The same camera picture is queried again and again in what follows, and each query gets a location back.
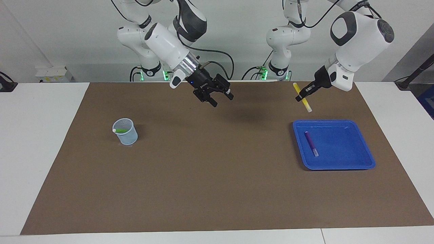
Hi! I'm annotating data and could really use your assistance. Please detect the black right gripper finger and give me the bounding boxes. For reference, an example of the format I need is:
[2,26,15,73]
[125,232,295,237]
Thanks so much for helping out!
[213,74,235,101]
[194,90,218,108]

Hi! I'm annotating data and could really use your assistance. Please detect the yellow pen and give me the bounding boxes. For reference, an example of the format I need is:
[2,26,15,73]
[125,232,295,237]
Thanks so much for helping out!
[293,82,313,113]

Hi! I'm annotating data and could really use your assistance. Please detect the purple pen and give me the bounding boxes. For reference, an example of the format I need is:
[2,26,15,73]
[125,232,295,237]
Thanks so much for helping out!
[304,131,319,157]

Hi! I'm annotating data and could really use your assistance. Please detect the blue plastic tray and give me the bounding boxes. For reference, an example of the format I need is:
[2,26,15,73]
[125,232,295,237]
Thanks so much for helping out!
[292,119,376,170]

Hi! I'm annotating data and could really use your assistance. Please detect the brown table mat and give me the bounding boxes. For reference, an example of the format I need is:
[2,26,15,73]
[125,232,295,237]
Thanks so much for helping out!
[20,81,434,235]

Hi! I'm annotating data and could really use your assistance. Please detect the translucent plastic cup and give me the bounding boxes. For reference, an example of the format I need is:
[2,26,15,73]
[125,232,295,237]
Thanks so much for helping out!
[112,118,139,145]

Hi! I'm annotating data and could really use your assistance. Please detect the black stand pole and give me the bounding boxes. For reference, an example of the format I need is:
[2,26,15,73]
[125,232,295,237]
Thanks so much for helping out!
[395,53,434,90]

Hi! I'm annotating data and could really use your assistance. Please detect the blue crate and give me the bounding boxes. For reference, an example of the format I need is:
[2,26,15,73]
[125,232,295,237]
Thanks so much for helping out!
[416,85,434,120]

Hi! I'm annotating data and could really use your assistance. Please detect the white power strip box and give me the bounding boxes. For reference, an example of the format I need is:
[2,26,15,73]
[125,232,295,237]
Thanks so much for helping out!
[35,66,74,83]

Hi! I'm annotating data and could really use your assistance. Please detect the black base cable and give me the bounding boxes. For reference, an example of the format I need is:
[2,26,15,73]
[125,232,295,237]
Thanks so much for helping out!
[241,51,273,81]
[130,65,144,82]

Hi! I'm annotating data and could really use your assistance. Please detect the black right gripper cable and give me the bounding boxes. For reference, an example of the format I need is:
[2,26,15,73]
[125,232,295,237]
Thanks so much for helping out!
[176,34,235,80]

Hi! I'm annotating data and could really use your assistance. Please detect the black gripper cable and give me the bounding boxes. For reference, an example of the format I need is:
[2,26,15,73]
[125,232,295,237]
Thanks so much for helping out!
[295,0,341,28]
[176,34,235,80]

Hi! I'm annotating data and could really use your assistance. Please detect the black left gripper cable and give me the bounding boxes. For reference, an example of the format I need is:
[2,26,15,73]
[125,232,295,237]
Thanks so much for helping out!
[295,0,341,28]

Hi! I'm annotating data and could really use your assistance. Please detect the black clamp mount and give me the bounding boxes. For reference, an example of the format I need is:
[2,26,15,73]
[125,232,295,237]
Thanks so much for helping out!
[0,72,18,93]

